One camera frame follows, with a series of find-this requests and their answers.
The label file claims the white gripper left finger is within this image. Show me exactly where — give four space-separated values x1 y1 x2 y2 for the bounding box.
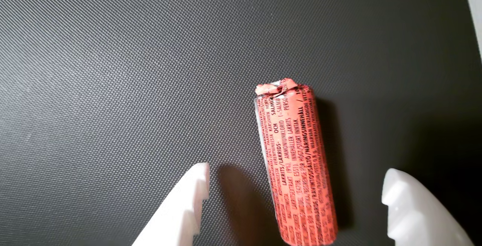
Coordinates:
131 162 210 246

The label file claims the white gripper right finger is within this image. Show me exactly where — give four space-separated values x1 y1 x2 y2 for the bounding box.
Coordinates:
381 168 476 246

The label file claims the red candy roll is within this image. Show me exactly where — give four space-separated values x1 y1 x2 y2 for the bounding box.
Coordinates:
254 77 339 246

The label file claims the grey textured mat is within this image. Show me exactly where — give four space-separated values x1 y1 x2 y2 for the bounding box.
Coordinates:
0 0 482 246

